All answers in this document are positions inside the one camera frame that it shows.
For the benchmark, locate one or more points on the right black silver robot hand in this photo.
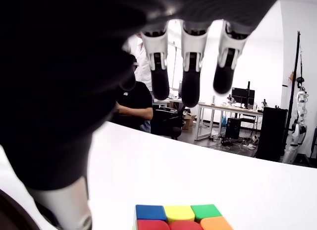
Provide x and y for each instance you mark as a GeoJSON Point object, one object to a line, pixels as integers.
{"type": "Point", "coordinates": [62, 78]}

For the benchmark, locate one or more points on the multicoloured Rubik's cube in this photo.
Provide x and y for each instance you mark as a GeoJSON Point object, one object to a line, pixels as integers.
{"type": "Point", "coordinates": [178, 215]}

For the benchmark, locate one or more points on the dark brown round plate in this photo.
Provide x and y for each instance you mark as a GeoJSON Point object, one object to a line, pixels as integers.
{"type": "Point", "coordinates": [12, 215]}

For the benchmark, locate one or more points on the seated person in black shirt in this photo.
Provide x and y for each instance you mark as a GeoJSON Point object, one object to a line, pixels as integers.
{"type": "Point", "coordinates": [136, 98]}

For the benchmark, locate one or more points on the standing person in white shirt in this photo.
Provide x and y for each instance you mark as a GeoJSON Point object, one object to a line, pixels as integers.
{"type": "Point", "coordinates": [142, 64]}

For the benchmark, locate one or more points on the black office chair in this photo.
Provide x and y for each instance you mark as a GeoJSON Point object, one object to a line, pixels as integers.
{"type": "Point", "coordinates": [166, 121]}

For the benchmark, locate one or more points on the cardboard box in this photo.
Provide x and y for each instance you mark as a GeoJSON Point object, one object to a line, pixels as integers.
{"type": "Point", "coordinates": [188, 121]}

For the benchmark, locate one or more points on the black computer tower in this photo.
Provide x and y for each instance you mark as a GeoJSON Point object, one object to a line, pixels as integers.
{"type": "Point", "coordinates": [232, 128]}

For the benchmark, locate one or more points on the black computer monitor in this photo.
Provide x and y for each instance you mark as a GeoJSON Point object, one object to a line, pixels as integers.
{"type": "Point", "coordinates": [242, 96]}

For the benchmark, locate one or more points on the black white soccer ball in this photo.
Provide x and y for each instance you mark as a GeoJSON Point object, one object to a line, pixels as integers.
{"type": "Point", "coordinates": [255, 139]}

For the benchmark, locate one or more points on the black cabinet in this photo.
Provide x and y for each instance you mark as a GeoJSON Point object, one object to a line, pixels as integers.
{"type": "Point", "coordinates": [271, 133]}

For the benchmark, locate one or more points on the black stand pole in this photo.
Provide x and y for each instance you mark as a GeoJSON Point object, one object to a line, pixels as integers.
{"type": "Point", "coordinates": [296, 66]}

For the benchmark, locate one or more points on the white humanoid robot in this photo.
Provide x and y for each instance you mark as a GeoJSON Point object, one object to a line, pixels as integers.
{"type": "Point", "coordinates": [301, 98]}

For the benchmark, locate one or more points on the white frame desk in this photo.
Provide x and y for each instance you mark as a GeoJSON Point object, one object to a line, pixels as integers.
{"type": "Point", "coordinates": [218, 106]}

